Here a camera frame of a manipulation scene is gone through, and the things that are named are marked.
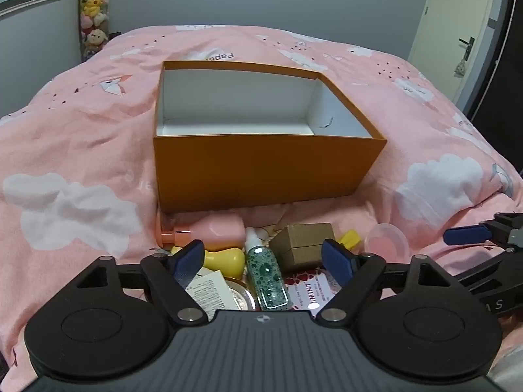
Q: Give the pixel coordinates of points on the white door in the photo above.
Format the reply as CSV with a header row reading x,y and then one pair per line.
x,y
449,20

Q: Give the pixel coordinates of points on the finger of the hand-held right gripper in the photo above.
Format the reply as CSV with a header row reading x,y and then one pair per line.
x,y
465,235
492,267

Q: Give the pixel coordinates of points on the red and white patterned packet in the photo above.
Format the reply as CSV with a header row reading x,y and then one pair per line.
x,y
306,292

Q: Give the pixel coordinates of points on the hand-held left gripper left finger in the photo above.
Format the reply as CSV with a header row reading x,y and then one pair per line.
x,y
190,259

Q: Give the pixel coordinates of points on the round silver compact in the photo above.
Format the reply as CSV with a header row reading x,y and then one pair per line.
x,y
239,296

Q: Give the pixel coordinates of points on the green spray bottle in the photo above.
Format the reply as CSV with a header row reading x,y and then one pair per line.
x,y
265,277

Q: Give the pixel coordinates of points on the charm hanging on door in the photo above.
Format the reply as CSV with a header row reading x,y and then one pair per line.
x,y
459,67

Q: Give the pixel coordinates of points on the small brown cardboard box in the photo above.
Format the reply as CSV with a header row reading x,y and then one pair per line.
x,y
302,245

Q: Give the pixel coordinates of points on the pink cloud print blanket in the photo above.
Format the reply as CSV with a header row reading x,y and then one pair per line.
x,y
81,130

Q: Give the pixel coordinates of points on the small yellow clip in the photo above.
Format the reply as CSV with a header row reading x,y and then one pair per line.
x,y
351,239

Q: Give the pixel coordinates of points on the hanging strip of plush toys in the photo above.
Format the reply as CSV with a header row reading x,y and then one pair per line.
x,y
94,8

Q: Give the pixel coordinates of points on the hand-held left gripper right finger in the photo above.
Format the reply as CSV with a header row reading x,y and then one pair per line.
x,y
337,262

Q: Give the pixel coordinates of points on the orange cardboard box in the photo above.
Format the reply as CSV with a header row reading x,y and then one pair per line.
x,y
253,171

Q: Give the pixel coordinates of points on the yellow plastic bottle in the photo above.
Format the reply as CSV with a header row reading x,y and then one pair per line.
x,y
224,259

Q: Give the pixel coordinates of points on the white paper packet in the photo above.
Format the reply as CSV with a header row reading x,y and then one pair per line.
x,y
210,290

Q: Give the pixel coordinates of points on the pink pump bottle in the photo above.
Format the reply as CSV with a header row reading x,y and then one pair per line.
x,y
216,230

